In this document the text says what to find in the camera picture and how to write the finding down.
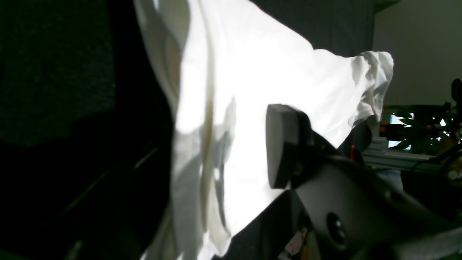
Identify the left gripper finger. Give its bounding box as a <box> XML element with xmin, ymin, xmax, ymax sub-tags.
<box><xmin>266</xmin><ymin>104</ymin><xmax>462</xmax><ymax>260</ymax></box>

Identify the white printed t-shirt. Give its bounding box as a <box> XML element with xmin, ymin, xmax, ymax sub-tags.
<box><xmin>134</xmin><ymin>0</ymin><xmax>394</xmax><ymax>260</ymax></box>

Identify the green potted plant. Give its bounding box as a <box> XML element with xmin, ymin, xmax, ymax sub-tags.
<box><xmin>379</xmin><ymin>79</ymin><xmax>461</xmax><ymax>155</ymax></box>

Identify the black table cloth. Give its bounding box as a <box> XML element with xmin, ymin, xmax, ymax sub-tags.
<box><xmin>1</xmin><ymin>0</ymin><xmax>375</xmax><ymax>260</ymax></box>

